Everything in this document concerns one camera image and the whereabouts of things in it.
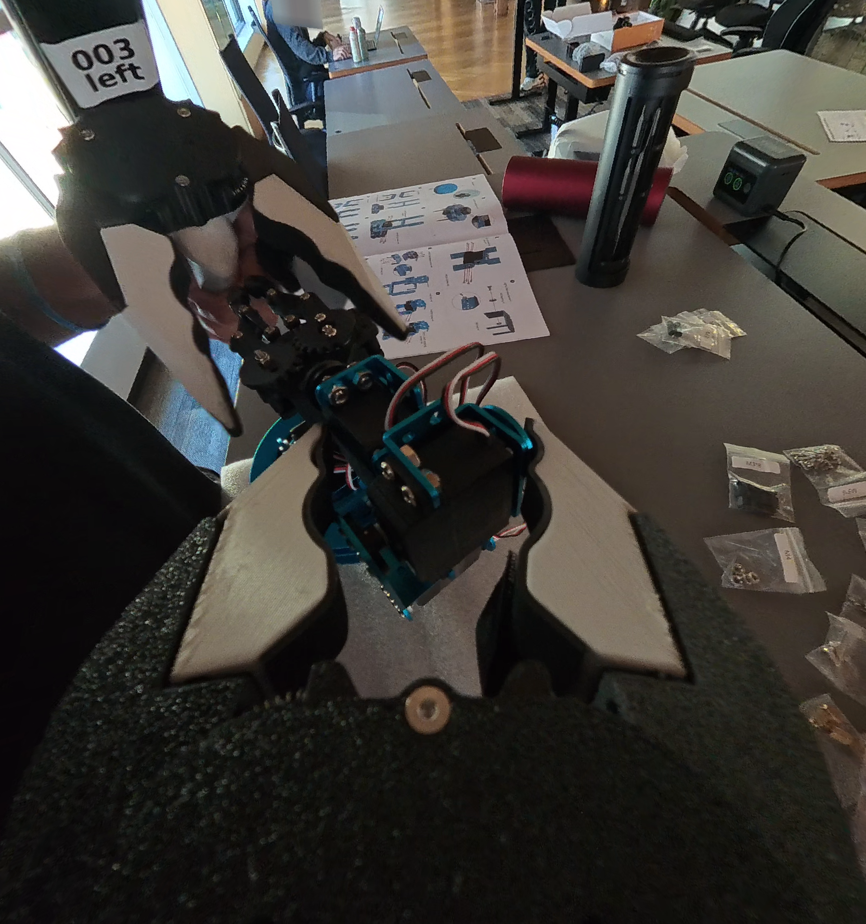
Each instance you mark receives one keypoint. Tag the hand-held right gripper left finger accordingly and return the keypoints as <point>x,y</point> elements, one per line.
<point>260,578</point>

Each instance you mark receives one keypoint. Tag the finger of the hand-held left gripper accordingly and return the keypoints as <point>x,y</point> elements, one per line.
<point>329,253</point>
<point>166,303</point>

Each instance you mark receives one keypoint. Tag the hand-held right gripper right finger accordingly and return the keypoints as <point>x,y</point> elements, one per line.
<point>606,578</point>

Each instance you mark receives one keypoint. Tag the blue toy robot arm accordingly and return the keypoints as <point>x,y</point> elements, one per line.
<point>447,506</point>

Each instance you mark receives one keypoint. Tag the person's left forearm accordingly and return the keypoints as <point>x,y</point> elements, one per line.
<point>36,289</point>

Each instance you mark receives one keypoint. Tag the dark grey desk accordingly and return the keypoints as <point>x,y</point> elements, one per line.
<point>621,404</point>

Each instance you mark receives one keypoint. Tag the cluttered office desk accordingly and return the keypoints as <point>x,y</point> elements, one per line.
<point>606,36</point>

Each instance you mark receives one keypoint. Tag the black desk panel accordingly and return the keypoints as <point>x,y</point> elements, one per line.
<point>852,289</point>

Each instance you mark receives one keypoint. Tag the person's left hand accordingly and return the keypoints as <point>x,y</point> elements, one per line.
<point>219,275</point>

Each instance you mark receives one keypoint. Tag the printed instruction sheet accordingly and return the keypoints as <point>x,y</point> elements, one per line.
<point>455,275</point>

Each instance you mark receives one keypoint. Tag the white foam sheet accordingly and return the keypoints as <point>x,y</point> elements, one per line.
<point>419,635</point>

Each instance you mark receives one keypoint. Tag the pile of small parts bags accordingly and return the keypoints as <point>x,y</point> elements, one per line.
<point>808,563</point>

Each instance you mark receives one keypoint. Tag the red tube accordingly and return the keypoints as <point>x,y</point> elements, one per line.
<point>549,188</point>

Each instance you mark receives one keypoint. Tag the small clear parts bag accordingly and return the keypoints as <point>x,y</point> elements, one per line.
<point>693,332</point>

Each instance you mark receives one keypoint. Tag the white plastic bag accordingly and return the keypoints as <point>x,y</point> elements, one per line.
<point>577,137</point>

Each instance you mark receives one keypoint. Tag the black cylindrical flask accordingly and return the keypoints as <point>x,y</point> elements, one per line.
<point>628,159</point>

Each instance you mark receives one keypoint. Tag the small black box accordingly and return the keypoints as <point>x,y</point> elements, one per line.
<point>758,173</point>

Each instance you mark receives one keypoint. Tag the beige office table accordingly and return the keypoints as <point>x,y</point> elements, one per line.
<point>794,87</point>

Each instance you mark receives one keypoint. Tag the white paper sheet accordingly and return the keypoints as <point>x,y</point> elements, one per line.
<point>859,126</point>

